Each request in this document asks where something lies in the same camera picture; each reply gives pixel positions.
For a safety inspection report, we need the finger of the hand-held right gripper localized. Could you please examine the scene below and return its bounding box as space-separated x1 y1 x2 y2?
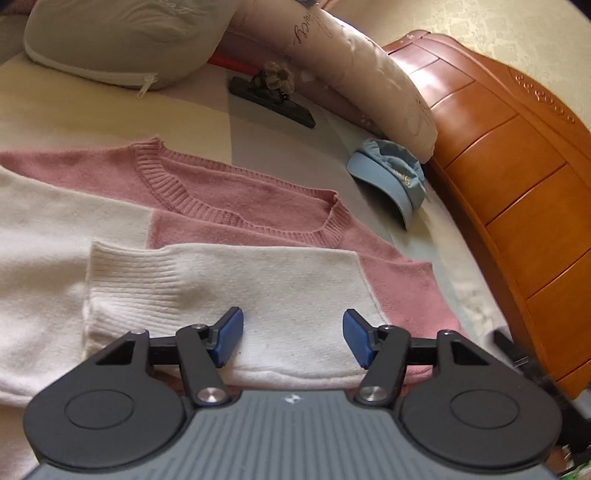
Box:
493 328 561 402

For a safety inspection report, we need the blue baseball cap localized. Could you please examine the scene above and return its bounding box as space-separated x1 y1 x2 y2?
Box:
346 138 428 230

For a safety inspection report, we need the folded floral quilt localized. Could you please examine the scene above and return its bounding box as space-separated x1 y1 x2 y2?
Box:
203 0 439 162

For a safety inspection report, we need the black phone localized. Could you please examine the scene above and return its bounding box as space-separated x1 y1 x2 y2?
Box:
228 76 317 129

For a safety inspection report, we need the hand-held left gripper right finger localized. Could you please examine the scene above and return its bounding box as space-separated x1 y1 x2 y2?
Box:
342 309 497 407

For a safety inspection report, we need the pink and white sweater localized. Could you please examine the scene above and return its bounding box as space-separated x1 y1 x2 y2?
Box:
0 136 462 480

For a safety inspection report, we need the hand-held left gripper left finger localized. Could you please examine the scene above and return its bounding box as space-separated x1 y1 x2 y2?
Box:
95 307 245 407

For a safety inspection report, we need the grey fabric flower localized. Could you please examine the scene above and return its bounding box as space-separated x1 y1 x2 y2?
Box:
249 60 296 100

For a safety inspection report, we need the grey cat-face cushion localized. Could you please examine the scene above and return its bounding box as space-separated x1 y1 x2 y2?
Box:
23 0 243 100

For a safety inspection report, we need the wooden bed headboard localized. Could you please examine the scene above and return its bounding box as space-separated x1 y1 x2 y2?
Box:
383 30 591 402

